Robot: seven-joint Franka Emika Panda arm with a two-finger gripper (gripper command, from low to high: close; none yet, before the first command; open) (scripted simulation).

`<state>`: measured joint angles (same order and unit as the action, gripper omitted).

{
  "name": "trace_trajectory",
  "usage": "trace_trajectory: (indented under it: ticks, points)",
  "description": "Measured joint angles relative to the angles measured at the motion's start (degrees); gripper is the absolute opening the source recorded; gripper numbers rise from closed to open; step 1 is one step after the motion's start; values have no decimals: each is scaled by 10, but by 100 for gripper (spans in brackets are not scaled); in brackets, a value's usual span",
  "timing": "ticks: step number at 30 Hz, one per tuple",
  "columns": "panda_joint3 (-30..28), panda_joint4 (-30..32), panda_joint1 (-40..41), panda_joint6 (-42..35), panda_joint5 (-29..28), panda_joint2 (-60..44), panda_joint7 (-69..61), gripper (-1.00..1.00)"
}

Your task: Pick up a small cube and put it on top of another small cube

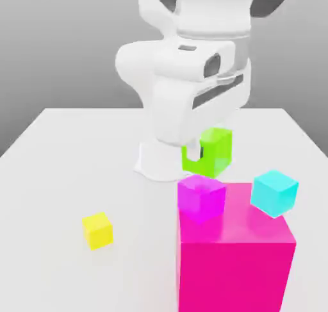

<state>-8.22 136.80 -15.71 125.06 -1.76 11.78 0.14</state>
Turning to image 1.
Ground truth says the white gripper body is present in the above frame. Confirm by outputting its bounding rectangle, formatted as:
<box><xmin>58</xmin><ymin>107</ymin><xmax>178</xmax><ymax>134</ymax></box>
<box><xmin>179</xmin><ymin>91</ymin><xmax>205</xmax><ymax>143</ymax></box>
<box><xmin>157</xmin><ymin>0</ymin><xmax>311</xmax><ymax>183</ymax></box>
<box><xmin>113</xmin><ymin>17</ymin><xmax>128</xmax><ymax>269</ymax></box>
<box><xmin>150</xmin><ymin>60</ymin><xmax>251</xmax><ymax>149</ymax></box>

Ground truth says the small green cube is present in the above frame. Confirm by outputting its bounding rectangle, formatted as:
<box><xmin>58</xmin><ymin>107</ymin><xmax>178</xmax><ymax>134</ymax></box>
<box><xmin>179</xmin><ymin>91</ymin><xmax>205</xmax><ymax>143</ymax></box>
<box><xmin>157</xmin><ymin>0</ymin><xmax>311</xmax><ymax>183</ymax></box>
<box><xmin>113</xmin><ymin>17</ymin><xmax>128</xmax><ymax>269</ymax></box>
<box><xmin>181</xmin><ymin>127</ymin><xmax>234</xmax><ymax>179</ymax></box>

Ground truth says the small magenta cube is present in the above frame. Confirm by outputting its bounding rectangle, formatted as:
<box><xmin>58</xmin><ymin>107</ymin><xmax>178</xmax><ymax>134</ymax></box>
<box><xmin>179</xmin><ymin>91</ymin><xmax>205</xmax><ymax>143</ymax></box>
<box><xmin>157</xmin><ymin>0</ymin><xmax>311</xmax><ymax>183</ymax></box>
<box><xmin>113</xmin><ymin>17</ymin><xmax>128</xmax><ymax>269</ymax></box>
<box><xmin>177</xmin><ymin>174</ymin><xmax>227</xmax><ymax>225</ymax></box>

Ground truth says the small cyan cube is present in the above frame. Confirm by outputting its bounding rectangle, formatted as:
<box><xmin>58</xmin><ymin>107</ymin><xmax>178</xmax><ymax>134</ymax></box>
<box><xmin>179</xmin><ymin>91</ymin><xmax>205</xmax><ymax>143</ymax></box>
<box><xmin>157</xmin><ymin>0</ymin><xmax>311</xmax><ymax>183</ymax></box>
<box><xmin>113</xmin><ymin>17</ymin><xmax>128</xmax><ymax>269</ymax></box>
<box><xmin>250</xmin><ymin>169</ymin><xmax>300</xmax><ymax>219</ymax></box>

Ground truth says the small yellow cube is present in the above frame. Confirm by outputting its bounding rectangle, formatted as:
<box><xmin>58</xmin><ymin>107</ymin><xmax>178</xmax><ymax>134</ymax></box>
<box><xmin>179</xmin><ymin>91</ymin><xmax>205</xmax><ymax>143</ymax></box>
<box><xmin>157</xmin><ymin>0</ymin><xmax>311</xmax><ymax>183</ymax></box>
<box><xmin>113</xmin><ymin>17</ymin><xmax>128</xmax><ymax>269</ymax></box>
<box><xmin>81</xmin><ymin>211</ymin><xmax>114</xmax><ymax>252</ymax></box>

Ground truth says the large pink box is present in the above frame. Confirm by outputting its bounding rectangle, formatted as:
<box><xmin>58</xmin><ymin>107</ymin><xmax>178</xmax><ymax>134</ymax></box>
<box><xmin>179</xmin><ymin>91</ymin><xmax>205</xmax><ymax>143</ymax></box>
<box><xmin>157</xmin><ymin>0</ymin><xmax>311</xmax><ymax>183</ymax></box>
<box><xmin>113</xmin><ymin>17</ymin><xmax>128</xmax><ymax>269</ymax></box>
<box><xmin>177</xmin><ymin>182</ymin><xmax>298</xmax><ymax>312</ymax></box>

